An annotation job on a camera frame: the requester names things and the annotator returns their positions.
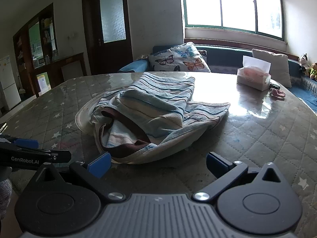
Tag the beige pillow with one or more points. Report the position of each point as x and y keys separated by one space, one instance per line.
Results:
x=275 y=64

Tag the dark wooden cabinet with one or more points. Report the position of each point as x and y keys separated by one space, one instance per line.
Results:
x=57 y=64

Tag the pink soft toy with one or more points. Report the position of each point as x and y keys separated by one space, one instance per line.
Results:
x=277 y=93

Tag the black remote control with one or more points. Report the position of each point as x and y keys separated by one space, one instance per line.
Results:
x=274 y=85

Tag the blue cushion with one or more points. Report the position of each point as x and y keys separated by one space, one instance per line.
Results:
x=135 y=66

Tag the round built-in induction cooker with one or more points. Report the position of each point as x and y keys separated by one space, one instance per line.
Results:
x=83 y=119

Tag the microwave oven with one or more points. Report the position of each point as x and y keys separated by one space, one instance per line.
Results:
x=39 y=62

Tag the blue striped shirt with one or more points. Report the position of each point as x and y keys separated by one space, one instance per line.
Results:
x=153 y=114

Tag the pink tissue box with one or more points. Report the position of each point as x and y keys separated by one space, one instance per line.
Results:
x=252 y=75

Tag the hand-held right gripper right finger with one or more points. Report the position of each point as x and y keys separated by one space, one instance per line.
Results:
x=217 y=164

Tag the black and white cow plush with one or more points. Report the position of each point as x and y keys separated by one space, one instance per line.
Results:
x=303 y=63

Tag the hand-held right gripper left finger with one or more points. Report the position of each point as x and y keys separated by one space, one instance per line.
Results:
x=99 y=165

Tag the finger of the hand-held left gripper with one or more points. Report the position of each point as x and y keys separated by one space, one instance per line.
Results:
x=26 y=143
x=60 y=156

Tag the brown plush with green shirt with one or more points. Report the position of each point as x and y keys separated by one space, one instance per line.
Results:
x=313 y=70

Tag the dark wooden glass door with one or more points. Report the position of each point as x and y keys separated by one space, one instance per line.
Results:
x=94 y=42

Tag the blue corner sofa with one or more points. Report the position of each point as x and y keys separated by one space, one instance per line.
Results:
x=223 y=54

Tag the white refrigerator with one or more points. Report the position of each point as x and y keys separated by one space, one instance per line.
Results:
x=8 y=84

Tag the butterfly print pillow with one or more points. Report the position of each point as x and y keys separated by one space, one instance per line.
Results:
x=179 y=58

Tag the green framed window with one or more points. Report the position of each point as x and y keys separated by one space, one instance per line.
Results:
x=232 y=5

